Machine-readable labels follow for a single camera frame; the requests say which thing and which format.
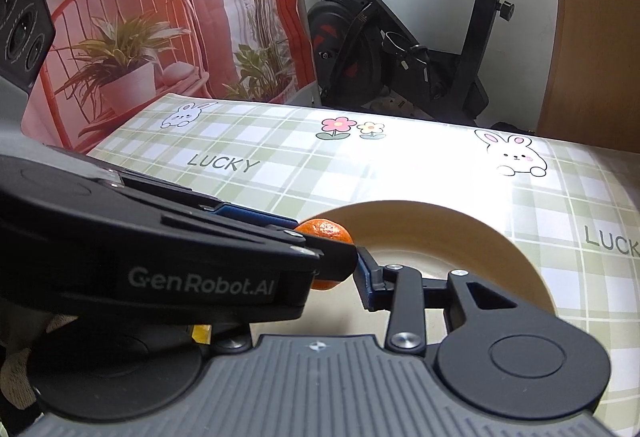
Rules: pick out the beige round plate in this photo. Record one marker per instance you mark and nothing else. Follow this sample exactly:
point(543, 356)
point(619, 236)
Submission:
point(430, 238)

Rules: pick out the small orange mandarin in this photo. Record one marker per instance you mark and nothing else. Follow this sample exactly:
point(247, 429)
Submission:
point(327, 229)

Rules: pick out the pink printed wall tapestry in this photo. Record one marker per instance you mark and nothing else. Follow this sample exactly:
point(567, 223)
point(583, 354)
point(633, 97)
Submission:
point(111, 58)

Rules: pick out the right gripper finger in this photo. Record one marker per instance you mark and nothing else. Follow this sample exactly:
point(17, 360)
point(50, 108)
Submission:
point(406, 295)

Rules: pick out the black exercise bike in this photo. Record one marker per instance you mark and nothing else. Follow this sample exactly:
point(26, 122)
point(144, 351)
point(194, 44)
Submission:
point(458, 61)

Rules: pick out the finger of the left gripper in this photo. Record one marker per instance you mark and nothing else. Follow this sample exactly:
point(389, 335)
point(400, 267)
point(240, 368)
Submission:
point(336, 260)
point(255, 217)

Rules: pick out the green plaid tablecloth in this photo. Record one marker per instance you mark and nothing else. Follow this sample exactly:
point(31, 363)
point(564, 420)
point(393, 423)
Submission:
point(572, 210)

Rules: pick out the wooden wardrobe panel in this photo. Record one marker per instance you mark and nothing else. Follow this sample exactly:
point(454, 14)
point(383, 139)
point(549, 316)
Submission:
point(592, 95)

